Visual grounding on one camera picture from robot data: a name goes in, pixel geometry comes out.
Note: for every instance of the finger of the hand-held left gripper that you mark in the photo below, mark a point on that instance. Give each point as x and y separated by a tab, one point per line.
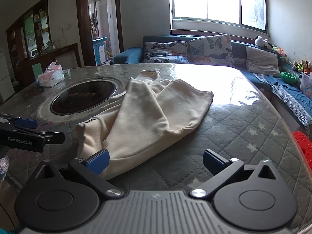
25	123
29	140

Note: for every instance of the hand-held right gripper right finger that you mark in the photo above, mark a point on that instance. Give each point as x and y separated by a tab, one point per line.
212	162

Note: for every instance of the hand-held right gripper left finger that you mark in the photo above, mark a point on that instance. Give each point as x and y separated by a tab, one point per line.
98	162

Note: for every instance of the cream pants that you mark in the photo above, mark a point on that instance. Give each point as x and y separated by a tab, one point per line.
146	117

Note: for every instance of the pink white tissue box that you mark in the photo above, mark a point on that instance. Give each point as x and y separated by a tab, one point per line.
52	76

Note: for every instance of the green board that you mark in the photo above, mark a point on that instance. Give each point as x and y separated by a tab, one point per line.
36	70

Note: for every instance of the round black induction cooktop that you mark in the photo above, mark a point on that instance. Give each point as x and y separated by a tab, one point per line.
80	97

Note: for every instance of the dark wooden cabinet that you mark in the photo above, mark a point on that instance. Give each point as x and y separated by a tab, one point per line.
22	61

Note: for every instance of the red plastic stool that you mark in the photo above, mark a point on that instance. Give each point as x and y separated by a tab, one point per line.
304	146

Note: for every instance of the blue white small cabinet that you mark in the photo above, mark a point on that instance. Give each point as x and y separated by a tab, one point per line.
98	51

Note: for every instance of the blue towel blanket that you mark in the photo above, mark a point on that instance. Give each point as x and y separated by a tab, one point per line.
287	90

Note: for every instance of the blue corner sofa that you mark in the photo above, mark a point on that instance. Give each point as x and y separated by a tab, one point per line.
126	56

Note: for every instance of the grey cushion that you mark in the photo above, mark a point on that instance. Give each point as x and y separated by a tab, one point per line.
262	61

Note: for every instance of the large butterfly print cushion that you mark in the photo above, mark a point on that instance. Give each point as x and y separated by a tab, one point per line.
209	48

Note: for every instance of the green plastic bowl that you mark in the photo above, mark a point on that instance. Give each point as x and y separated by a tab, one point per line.
288	78

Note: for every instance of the hanging garment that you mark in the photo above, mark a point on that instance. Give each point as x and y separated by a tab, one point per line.
93	23

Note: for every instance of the clear plastic storage box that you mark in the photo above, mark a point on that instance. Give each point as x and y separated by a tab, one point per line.
306	84

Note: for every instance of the panda plush toy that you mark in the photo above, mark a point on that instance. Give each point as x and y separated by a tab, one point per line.
263	42

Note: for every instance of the pink plush toy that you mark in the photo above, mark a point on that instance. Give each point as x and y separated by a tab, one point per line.
280	51

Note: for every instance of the group of small plush toys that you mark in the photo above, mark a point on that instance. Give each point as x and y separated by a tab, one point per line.
302	67

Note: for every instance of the window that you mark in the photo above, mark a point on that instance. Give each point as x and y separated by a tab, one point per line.
207	2

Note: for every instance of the dark wooden door frame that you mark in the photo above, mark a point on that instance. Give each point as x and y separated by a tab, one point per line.
81	29

